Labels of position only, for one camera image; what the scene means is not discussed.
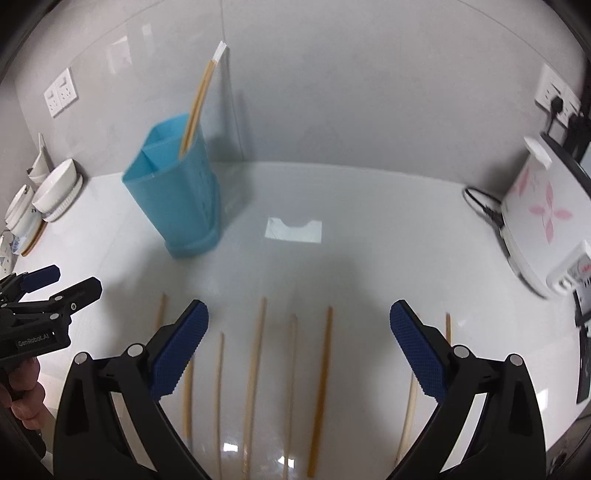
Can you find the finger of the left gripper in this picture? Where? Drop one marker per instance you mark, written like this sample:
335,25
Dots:
32,281
74,298

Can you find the white rice cooker pink flowers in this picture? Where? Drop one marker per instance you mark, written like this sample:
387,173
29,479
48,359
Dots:
546,216

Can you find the pale plain wooden chopstick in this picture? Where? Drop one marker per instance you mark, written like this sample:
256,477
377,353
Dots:
187,404

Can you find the pale thin wooden chopstick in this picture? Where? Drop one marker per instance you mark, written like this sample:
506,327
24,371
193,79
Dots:
250,404

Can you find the bamboo chopstick pale grey end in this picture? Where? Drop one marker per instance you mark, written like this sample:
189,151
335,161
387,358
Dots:
160,311

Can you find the dark bamboo chopstick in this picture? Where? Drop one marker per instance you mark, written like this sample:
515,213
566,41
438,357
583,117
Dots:
448,331

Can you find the bamboo chopstick blue band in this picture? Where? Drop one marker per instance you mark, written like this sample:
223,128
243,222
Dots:
316,438

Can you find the brown bamboo chopstick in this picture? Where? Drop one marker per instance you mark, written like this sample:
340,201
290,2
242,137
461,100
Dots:
288,418

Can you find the white pitcher jug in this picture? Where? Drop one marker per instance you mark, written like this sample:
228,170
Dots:
40,169

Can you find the white patterned cup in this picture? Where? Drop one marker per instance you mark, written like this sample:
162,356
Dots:
7,257

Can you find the pale chopstick patterned end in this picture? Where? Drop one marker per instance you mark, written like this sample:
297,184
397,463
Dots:
405,440

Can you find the wooden round tray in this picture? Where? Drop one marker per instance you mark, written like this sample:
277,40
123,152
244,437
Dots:
35,239

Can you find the white double wall socket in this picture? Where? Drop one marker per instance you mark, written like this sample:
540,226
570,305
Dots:
60,94

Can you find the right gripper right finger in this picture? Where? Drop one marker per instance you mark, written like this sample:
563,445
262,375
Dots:
508,441

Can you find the blue plastic utensil holder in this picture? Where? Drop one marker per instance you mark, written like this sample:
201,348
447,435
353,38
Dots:
178,195

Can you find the white plate under bowl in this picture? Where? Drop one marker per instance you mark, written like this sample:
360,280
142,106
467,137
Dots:
66,203

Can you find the chopstick red patterned end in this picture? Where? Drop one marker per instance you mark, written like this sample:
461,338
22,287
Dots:
217,407

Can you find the large white bowl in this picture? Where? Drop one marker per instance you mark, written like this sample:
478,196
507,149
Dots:
54,189

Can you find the person left hand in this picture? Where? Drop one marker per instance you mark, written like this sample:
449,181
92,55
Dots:
29,408

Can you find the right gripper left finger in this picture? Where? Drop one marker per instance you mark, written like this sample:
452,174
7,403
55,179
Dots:
89,442

